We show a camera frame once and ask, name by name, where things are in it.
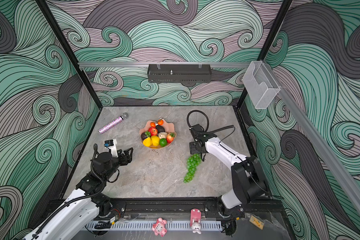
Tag dark fake avocado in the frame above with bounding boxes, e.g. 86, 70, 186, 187
156, 125, 166, 133

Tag clear plastic wall box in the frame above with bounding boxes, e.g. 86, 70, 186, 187
243, 61, 280, 110

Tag white slotted cable duct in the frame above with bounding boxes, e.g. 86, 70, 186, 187
83, 220, 223, 232

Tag green fake lime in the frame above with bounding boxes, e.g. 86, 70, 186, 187
159, 138, 168, 147

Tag black corner frame post left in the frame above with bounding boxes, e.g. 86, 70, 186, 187
35, 0, 103, 111

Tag yellow label tag right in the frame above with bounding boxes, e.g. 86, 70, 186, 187
249, 215, 265, 230

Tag dark brown fake fig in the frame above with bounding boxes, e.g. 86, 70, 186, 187
141, 131, 151, 141

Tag beige fake pear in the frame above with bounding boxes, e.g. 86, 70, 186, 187
158, 132, 168, 139

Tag grey aluminium rail right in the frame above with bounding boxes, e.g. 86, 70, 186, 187
264, 63, 360, 216

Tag yellow fake pear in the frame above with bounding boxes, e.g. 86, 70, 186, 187
143, 138, 152, 147

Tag grey aluminium rail back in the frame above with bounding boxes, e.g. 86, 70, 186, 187
78, 61, 250, 69

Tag black corner frame post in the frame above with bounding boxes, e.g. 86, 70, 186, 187
35, 0, 103, 111
237, 1, 292, 110

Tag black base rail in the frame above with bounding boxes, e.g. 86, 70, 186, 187
111, 197, 284, 219

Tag red fake apple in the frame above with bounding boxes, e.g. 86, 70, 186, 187
148, 127, 158, 137

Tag yellow fake lemon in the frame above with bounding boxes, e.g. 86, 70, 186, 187
151, 136, 160, 147

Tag pink toy figure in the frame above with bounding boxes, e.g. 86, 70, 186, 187
152, 218, 167, 237

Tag red fake strawberry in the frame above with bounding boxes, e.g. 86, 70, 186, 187
166, 133, 176, 144

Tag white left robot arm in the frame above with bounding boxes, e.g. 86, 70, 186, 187
23, 140, 134, 240

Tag black corner frame post right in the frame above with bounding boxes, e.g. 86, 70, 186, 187
237, 1, 292, 110

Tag black perforated wall tray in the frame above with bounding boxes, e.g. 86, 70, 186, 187
147, 64, 212, 84

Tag green fake grape bunch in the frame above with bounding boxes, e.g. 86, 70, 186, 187
184, 154, 202, 183

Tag pink glitter microphone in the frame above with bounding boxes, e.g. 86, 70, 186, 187
98, 113, 129, 134

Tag pink scalloped fruit bowl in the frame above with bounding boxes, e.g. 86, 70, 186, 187
139, 119, 177, 149

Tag grey aluminium rail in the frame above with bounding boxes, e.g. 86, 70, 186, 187
264, 63, 360, 216
78, 61, 250, 69

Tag pink and white bunny toy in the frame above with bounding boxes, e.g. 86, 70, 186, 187
190, 209, 202, 234

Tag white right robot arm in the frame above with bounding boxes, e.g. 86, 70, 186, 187
190, 124, 269, 216

